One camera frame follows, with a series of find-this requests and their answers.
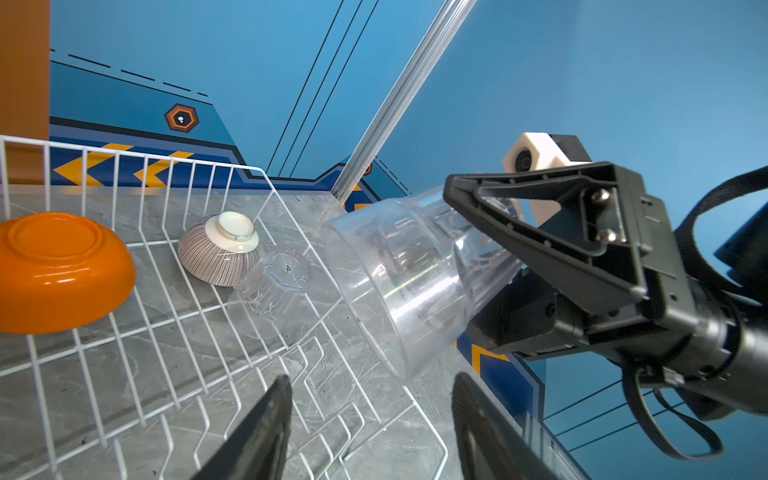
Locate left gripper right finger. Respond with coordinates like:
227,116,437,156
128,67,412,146
451,372,557,480

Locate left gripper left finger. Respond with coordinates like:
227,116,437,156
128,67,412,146
193,375,292,480

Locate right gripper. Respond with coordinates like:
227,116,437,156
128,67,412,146
443,162,756,384

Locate clear glass cup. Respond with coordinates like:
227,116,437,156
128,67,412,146
321,187,523,383
227,248,312,351

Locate white wire dish rack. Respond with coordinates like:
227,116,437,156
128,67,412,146
1,136,449,479

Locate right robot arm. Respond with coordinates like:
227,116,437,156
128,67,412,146
444,162,767,419

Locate white small bowl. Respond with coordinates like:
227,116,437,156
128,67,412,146
177,211,262,287

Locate orange bowl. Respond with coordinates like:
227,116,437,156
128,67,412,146
1,212,137,335

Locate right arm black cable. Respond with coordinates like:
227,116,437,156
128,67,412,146
620,164,768,462

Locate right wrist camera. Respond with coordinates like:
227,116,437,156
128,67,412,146
488,132,592,237

